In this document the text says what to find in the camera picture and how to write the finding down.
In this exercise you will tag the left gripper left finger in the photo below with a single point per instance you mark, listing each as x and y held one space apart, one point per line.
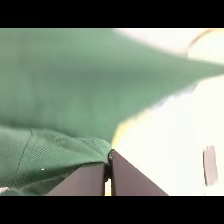
83 181

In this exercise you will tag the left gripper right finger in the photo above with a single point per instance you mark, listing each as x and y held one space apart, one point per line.
130 180

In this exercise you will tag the green garment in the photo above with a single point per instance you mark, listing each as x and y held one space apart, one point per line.
76 86

